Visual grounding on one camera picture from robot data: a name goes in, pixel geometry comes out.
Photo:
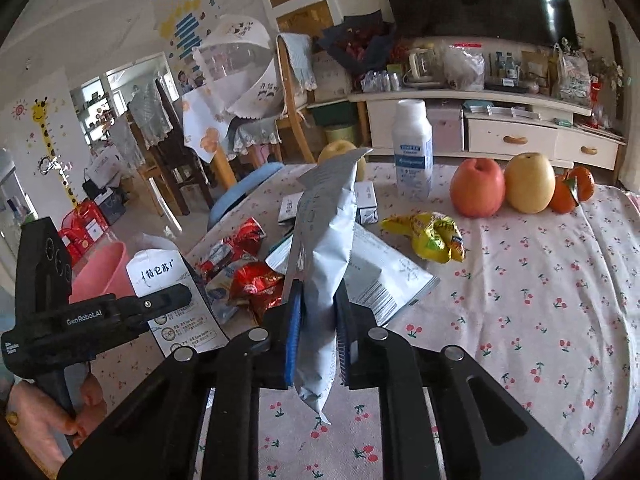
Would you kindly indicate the yellow snack wrapper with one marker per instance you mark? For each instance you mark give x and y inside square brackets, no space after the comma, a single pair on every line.
[432,237]

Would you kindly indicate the mesh food cover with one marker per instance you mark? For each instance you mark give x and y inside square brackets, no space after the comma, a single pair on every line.
[240,60]

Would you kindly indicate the orange tangerine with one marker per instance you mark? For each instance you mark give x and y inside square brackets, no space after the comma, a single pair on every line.
[585,182]
[562,197]

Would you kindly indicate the shiny red foil wrapper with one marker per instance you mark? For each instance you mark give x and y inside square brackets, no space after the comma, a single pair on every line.
[255,285]

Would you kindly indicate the crumpled clear plastic bag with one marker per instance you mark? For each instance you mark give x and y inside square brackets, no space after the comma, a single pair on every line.
[462,67]

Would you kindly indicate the white plastic bottle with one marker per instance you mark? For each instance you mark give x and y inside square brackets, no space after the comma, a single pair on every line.
[412,150]

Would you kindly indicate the silver foil pouch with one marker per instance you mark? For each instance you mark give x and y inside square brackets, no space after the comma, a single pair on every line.
[322,240]

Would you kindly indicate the red plastic stools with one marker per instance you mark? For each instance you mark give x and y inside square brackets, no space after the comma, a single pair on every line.
[82,230]

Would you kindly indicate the light wooden chair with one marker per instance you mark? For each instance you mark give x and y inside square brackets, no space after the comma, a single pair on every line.
[295,125]

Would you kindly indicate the person's left hand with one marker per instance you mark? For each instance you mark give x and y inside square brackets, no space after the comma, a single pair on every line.
[35,425]

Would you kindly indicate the red and white snack wrapper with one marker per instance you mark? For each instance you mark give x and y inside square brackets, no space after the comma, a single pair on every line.
[235,240]

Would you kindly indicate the floral tablecloth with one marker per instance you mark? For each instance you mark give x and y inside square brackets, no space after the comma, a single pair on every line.
[525,285]

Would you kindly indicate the dark wooden chair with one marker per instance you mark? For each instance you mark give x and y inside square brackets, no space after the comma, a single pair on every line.
[170,160]

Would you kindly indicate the white cabinet with drawers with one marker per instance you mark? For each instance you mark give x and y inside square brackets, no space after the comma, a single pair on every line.
[520,135]

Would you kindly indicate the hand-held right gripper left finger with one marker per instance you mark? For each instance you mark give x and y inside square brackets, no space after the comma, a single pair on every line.
[294,340]

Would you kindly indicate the clear bag of goods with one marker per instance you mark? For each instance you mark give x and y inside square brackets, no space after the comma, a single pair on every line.
[572,77]

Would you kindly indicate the red apple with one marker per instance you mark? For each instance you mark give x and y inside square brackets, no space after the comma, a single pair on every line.
[477,187]

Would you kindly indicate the glass pitcher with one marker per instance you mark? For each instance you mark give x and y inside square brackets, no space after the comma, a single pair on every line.
[421,67]

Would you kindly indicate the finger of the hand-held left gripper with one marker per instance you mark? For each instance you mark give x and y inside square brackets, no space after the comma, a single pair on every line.
[160,300]

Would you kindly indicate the large yellow pear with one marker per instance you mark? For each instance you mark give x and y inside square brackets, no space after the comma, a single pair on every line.
[530,182]

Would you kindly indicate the dark wrapped flower bouquet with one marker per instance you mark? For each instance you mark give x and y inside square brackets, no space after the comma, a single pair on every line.
[355,45]

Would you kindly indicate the small yellow pear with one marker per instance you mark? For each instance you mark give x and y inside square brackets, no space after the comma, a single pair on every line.
[337,150]

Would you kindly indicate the small white box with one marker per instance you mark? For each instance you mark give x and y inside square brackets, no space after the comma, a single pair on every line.
[289,209]
[366,202]

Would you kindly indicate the giraffe wall sticker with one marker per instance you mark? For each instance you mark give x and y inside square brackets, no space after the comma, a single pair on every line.
[47,150]

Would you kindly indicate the pink plastic bucket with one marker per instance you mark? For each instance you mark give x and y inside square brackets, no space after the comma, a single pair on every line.
[100,272]

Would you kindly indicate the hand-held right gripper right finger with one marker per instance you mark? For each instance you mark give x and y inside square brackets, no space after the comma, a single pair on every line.
[343,345]

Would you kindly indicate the white flat mailer bag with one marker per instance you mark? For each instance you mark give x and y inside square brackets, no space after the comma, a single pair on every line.
[385,270]

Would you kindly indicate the white milk carton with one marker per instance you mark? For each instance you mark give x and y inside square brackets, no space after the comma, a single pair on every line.
[155,270]

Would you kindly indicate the blue chair back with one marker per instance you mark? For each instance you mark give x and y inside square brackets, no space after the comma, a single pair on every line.
[245,187]

